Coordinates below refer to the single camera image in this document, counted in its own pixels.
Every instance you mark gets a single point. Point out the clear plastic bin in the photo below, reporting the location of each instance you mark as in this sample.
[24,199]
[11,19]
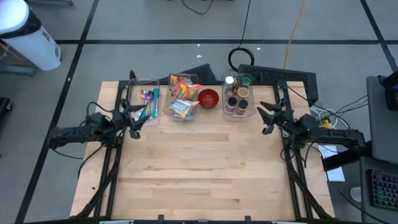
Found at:
[166,105]
[252,109]
[133,90]

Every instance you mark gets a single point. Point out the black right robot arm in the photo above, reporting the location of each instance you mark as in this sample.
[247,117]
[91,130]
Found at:
[335,137]

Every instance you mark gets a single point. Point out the grey flat panel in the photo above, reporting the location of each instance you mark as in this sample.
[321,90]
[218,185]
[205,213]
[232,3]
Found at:
[382,124]

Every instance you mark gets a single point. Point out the purple label spice jar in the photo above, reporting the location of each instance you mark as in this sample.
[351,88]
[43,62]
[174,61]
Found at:
[231,104]

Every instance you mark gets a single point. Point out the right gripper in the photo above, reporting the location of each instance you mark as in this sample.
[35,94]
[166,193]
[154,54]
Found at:
[286,119]

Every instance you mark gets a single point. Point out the black device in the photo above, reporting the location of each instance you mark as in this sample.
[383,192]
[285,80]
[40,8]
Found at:
[392,93]

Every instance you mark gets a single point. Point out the iridescent rainbow spoon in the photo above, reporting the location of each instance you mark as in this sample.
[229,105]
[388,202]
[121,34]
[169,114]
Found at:
[143,92]

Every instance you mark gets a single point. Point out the teal blue spoon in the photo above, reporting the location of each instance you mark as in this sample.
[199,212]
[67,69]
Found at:
[156,92]

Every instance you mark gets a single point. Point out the black triangular panel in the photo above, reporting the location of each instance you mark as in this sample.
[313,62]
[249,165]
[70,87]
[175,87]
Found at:
[199,73]

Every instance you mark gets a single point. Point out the red beef ramen pack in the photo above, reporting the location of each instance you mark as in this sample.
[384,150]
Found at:
[174,80]

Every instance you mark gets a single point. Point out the red and black bowl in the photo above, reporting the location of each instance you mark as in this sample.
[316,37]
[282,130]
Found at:
[208,99]

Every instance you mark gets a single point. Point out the grey desk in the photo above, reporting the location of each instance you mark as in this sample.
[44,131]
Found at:
[373,165]

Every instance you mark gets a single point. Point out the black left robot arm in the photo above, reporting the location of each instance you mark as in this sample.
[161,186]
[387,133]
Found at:
[81,132]

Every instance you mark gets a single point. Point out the green oregano spice jar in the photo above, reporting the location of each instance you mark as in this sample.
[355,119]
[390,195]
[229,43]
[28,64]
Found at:
[246,81]

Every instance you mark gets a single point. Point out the white cap bagel seasoning jar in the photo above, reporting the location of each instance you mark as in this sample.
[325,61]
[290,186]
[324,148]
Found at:
[229,80]

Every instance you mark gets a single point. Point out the tan lidded can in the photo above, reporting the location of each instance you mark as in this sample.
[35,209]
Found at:
[243,92]

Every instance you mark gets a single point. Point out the white trash can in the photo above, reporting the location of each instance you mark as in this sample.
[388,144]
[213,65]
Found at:
[28,46]

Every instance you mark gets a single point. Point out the black perforated panel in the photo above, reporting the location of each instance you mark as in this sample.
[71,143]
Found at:
[280,74]

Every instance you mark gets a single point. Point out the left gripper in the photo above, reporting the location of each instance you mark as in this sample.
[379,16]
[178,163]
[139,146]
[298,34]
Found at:
[126,121]

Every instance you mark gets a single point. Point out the white paper sheet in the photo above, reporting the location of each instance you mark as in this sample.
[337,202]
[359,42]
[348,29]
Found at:
[335,174]

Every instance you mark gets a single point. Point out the black computer keyboard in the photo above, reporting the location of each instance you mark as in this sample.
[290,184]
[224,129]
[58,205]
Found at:
[385,189]

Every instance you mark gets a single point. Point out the orange chicken ramen pack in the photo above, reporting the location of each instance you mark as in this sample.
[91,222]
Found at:
[186,91]

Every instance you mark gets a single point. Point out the black table edge bracket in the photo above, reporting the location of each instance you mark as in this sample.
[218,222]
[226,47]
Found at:
[247,218]
[161,217]

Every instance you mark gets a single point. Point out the dark brown snack pack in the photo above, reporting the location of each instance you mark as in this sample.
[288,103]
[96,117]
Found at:
[237,85]

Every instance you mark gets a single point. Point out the black aluminium table frame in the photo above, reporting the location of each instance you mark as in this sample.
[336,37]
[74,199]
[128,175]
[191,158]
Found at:
[297,199]

